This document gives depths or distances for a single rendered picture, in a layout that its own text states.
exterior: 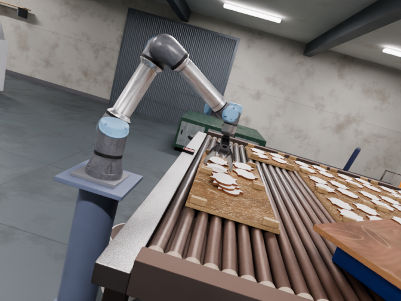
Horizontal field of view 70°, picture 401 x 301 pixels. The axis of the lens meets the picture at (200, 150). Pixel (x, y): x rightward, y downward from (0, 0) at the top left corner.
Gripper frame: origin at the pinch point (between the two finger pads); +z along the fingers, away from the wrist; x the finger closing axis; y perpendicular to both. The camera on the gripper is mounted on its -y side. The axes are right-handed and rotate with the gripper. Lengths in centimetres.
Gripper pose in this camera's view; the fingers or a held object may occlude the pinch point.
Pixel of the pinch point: (216, 168)
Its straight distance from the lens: 153.7
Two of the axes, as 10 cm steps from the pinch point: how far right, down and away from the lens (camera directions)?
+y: 0.8, -1.9, 9.8
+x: -9.6, -2.8, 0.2
